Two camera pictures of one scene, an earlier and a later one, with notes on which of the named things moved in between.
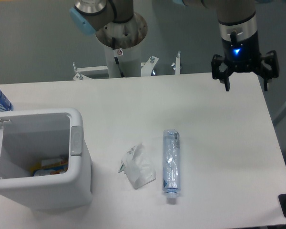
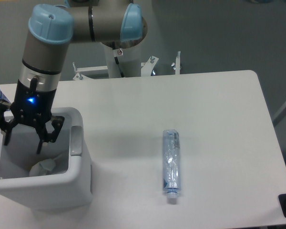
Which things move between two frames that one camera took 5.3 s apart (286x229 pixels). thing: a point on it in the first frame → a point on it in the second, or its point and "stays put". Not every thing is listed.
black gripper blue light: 244,56 → 31,107
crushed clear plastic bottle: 171,163 stays put
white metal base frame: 147,67 stays put
